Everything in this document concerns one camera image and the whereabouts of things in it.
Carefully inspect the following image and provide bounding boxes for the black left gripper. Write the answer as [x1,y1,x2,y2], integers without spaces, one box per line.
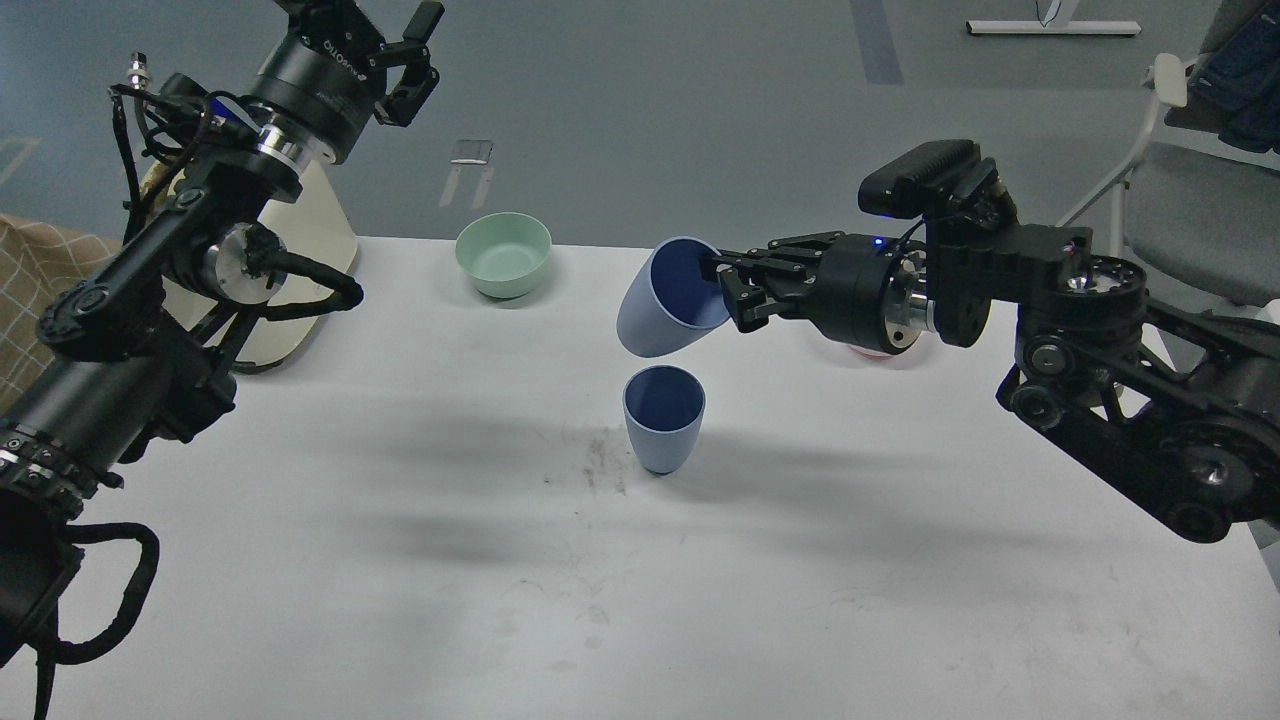
[247,0,445,165]

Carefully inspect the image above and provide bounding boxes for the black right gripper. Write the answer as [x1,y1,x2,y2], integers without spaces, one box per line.
[700,231,934,352]

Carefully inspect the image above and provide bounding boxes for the blue cup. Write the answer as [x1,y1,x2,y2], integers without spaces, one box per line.
[622,365,707,475]
[614,237,730,357]

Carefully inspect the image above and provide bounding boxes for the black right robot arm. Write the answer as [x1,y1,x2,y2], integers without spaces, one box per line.
[699,141,1279,543]

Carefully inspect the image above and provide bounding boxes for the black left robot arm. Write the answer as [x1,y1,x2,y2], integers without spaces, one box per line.
[3,1,445,719]

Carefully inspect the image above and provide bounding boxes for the pink bowl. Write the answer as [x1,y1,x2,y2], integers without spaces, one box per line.
[847,336,931,363]

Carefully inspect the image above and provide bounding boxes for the metal floor socket plate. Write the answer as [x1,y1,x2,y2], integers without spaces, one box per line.
[451,138,494,167]

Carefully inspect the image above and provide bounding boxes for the cream toaster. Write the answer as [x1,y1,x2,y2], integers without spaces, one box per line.
[164,161,357,374]

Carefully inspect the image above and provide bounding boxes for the green bowl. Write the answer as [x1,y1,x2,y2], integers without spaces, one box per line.
[454,211,553,300]

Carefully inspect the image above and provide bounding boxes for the beige checkered cloth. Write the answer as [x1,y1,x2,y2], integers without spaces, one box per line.
[1,213,122,410]

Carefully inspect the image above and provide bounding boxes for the white stand base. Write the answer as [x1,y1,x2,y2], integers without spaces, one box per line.
[965,1,1142,38]

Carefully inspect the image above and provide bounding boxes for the grey office chair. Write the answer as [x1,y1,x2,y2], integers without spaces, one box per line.
[1057,53,1277,315]

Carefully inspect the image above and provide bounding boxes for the dark blue clothing on chair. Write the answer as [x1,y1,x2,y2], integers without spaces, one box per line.
[1164,1,1279,154]

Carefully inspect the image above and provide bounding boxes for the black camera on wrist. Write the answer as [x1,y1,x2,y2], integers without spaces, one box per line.
[858,138,998,219]

